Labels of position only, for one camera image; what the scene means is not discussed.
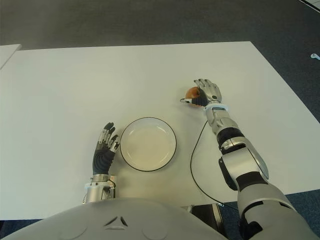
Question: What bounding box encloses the red yellow apple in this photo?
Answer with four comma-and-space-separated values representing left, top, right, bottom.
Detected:
184, 86, 204, 108

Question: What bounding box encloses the thin black cable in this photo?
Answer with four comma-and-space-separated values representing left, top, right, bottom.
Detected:
189, 119, 241, 209

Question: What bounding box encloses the white plate with black rim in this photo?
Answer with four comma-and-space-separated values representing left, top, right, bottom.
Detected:
119, 116, 178, 173

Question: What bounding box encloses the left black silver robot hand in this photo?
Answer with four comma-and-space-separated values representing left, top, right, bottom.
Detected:
92, 121, 120, 176

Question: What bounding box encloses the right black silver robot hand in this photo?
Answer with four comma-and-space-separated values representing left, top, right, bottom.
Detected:
178, 78, 223, 108

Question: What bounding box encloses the white side table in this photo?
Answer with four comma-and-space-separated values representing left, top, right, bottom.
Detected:
0, 44, 23, 71

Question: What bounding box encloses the grey robot torso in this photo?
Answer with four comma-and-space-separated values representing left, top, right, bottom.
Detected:
0, 197, 227, 240

